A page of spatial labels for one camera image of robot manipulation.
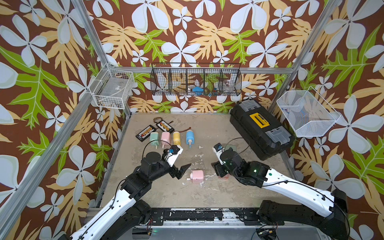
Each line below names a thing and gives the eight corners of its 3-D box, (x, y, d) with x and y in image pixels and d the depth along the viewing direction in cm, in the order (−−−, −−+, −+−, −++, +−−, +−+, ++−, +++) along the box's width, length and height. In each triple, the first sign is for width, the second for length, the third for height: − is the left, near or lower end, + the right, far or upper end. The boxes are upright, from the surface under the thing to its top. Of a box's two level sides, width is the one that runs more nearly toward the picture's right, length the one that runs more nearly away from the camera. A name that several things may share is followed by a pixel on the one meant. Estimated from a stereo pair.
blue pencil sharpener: (186, 147, 102) (185, 142, 97) (186, 135, 108) (186, 130, 103) (194, 147, 102) (194, 142, 97) (194, 135, 108) (194, 130, 103)
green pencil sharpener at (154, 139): (150, 148, 102) (148, 143, 96) (152, 138, 107) (150, 132, 102) (158, 148, 102) (156, 143, 96) (160, 138, 107) (158, 132, 102)
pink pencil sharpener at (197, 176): (190, 183, 86) (190, 178, 80) (190, 175, 90) (190, 170, 83) (202, 183, 86) (203, 179, 80) (202, 175, 90) (203, 170, 83)
